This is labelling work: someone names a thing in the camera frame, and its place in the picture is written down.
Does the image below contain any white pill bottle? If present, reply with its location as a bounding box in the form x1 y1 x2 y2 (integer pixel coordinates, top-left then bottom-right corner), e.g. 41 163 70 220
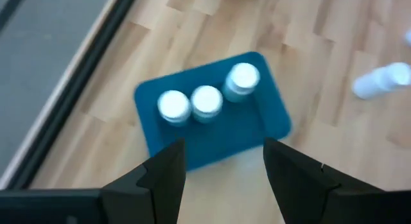
189 84 225 124
221 62 262 104
351 61 411 101
156 89 193 127

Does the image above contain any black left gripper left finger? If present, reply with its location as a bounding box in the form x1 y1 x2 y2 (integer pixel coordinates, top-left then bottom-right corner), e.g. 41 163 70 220
100 137 188 224

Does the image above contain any black table edge rail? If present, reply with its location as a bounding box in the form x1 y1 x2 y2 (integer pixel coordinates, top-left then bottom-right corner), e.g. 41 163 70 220
0 0 141 191

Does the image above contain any blue plastic basket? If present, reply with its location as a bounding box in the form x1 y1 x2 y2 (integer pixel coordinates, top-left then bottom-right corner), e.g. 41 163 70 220
133 50 293 173

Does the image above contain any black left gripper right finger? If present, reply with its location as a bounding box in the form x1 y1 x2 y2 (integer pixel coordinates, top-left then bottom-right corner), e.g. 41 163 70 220
263 137 385 224

